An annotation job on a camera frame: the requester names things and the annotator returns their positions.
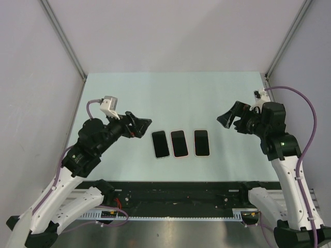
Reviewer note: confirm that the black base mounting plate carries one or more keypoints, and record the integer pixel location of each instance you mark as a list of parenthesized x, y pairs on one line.
[(184, 196)]

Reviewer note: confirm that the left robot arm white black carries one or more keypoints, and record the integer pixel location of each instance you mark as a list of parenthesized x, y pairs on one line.
[(48, 217)]

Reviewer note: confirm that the beige magsafe phone case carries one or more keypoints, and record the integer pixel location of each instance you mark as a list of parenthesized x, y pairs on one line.
[(194, 144)]

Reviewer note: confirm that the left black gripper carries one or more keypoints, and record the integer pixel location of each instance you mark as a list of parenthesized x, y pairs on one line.
[(138, 126)]

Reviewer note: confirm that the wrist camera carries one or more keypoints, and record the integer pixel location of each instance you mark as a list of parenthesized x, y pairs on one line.
[(108, 107), (261, 97)]

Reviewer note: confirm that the left aluminium corner post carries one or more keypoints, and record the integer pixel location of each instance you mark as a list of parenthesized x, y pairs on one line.
[(55, 23)]

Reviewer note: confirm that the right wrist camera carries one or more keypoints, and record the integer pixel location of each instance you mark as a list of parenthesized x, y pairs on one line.
[(261, 97)]

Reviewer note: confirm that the pink phone case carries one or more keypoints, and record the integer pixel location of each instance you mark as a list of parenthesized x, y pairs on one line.
[(187, 144)]

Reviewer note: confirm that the aluminium corner post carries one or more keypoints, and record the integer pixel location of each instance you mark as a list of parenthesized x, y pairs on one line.
[(55, 23), (303, 10)]

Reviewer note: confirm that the white slotted cable duct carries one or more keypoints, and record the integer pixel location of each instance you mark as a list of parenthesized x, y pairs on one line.
[(214, 215)]

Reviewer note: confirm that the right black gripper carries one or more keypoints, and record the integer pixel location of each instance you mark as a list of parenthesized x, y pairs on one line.
[(240, 110)]

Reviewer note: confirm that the right aluminium corner post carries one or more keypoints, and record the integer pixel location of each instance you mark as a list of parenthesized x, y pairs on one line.
[(303, 10)]

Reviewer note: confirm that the clear magsafe phone case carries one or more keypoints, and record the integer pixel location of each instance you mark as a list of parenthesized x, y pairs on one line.
[(155, 144)]

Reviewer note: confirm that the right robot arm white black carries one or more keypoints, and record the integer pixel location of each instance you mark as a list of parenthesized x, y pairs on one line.
[(298, 224)]

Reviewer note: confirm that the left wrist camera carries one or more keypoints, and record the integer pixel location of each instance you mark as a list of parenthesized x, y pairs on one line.
[(108, 107)]

